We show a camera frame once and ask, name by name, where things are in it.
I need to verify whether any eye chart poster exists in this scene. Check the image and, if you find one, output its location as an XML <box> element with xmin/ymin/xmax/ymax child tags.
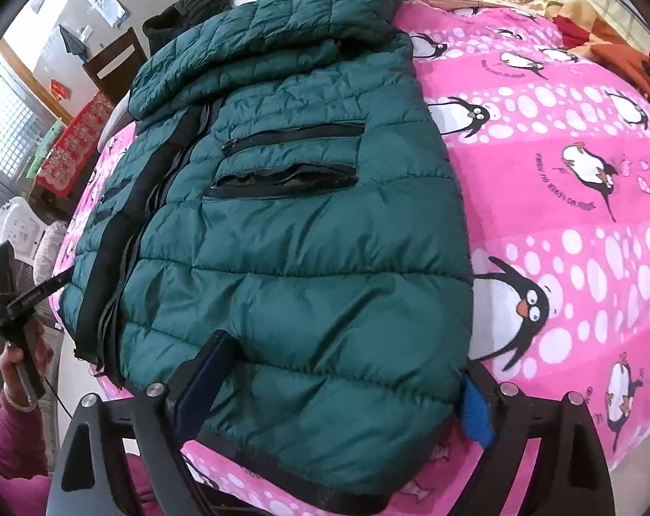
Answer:
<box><xmin>82</xmin><ymin>0</ymin><xmax>127</xmax><ymax>27</ymax></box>

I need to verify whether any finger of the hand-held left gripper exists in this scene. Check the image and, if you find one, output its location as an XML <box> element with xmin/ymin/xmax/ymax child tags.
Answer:
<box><xmin>8</xmin><ymin>270</ymin><xmax>73</xmax><ymax>313</ymax></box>
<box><xmin>0</xmin><ymin>242</ymin><xmax>15</xmax><ymax>310</ymax></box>

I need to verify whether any red patterned tablecloth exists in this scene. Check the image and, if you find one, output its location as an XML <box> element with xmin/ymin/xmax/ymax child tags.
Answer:
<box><xmin>35</xmin><ymin>91</ymin><xmax>113</xmax><ymax>199</ymax></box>

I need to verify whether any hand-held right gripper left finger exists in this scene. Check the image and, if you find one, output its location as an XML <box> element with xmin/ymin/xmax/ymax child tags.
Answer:
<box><xmin>46</xmin><ymin>329</ymin><xmax>245</xmax><ymax>516</ymax></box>

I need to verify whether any silver bracelet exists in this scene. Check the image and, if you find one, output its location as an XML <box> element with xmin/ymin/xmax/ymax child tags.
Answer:
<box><xmin>5</xmin><ymin>387</ymin><xmax>38</xmax><ymax>414</ymax></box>

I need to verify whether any grey fuzzy cushion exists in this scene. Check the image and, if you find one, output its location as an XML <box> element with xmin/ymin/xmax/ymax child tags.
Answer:
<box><xmin>34</xmin><ymin>220</ymin><xmax>69</xmax><ymax>286</ymax></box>

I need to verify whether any grey pillow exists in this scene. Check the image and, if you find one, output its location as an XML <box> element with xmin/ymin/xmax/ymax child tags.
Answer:
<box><xmin>111</xmin><ymin>99</ymin><xmax>137</xmax><ymax>131</ymax></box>

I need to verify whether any dark hanging cloth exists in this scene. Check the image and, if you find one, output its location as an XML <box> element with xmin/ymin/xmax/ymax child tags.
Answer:
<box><xmin>59</xmin><ymin>24</ymin><xmax>86</xmax><ymax>57</ymax></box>

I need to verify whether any glass block window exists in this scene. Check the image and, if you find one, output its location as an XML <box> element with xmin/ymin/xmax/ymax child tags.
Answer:
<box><xmin>0</xmin><ymin>72</ymin><xmax>41</xmax><ymax>173</ymax></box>

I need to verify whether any green puffer jacket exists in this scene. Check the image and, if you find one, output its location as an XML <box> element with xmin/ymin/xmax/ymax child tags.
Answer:
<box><xmin>58</xmin><ymin>0</ymin><xmax>475</xmax><ymax>514</ymax></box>

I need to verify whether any white plastic chair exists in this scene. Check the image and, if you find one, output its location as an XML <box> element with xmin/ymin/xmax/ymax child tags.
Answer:
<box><xmin>0</xmin><ymin>197</ymin><xmax>52</xmax><ymax>264</ymax></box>

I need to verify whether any person's pink clothing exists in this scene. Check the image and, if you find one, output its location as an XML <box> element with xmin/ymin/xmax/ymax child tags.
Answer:
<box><xmin>0</xmin><ymin>441</ymin><xmax>159</xmax><ymax>516</ymax></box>

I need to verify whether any person's left hand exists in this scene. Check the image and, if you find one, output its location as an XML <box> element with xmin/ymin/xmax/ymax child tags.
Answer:
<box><xmin>0</xmin><ymin>328</ymin><xmax>54</xmax><ymax>415</ymax></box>

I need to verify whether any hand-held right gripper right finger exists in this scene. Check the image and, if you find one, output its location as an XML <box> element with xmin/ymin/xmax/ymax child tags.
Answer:
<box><xmin>454</xmin><ymin>357</ymin><xmax>619</xmax><ymax>516</ymax></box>

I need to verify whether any dark wooden chair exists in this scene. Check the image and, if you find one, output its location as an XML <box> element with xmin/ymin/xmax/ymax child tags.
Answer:
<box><xmin>82</xmin><ymin>27</ymin><xmax>150</xmax><ymax>108</ymax></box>

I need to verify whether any person's left forearm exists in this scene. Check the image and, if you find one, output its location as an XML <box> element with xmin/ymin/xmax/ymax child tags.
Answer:
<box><xmin>0</xmin><ymin>392</ymin><xmax>52</xmax><ymax>479</ymax></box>

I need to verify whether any pink penguin blanket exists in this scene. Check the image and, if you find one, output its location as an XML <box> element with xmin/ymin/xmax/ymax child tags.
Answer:
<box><xmin>61</xmin><ymin>0</ymin><xmax>650</xmax><ymax>516</ymax></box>

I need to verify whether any black cable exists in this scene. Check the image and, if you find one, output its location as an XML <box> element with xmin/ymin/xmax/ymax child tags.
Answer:
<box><xmin>40</xmin><ymin>371</ymin><xmax>76</xmax><ymax>420</ymax></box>

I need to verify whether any black jacket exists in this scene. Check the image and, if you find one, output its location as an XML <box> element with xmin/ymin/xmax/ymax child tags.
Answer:
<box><xmin>142</xmin><ymin>0</ymin><xmax>234</xmax><ymax>57</ymax></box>

